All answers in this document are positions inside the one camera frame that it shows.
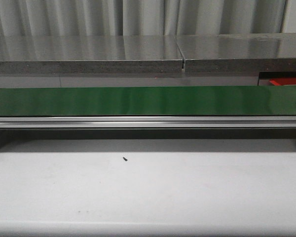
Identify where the grey stone slab left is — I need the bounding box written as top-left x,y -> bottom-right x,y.
0,36 -> 183,74

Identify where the grey stone slab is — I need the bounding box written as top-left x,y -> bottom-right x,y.
0,36 -> 183,74
176,33 -> 296,73

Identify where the green conveyor belt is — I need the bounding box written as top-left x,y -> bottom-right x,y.
0,86 -> 296,117

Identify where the red plastic tray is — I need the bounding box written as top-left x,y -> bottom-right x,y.
269,78 -> 296,86

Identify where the grey stone slab right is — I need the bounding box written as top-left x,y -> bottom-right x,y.
176,33 -> 296,73

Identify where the grey curtain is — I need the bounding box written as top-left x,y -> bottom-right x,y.
0,0 -> 296,36

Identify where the aluminium conveyor frame rail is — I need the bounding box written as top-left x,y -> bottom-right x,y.
0,116 -> 296,129

